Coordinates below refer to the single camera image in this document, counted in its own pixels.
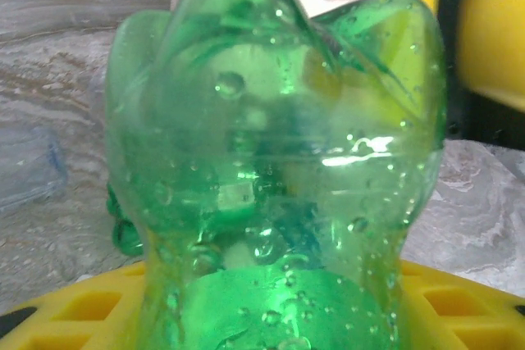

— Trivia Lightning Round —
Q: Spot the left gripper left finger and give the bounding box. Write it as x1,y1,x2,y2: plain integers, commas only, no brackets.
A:
0,261,157,350

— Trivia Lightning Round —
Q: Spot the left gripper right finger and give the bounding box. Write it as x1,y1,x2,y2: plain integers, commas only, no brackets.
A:
395,259,525,350

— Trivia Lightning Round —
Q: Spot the green bottle with white cap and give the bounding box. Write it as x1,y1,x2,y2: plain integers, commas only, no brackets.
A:
104,0,449,350

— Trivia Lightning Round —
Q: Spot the green bottle yellow cap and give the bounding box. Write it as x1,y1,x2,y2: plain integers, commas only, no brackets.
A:
105,184,145,257

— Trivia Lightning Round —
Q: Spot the crushed blue transparent bottle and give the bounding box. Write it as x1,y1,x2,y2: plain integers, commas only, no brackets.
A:
0,126,70,212

